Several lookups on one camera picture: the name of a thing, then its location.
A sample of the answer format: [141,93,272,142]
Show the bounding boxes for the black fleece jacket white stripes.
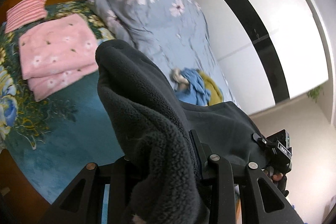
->
[96,40,267,223]

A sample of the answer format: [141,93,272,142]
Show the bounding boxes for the right hand in black glove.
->
[263,166,289,197]

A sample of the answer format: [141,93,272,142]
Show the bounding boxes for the teal floral bed sheet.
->
[0,0,127,205]

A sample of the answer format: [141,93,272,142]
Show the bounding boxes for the olive yellow garment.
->
[198,71,224,106]

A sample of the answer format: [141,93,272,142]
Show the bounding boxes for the blue garment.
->
[171,68,211,106]

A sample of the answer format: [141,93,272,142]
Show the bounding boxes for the white wardrobe black stripe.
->
[196,0,329,115]

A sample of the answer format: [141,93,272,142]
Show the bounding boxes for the pink floral folded blanket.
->
[19,14,98,102]

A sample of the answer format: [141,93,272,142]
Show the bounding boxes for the light blue floral quilt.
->
[87,0,236,102]

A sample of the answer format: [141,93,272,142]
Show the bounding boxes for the pink striped folded cloth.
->
[5,0,48,34]

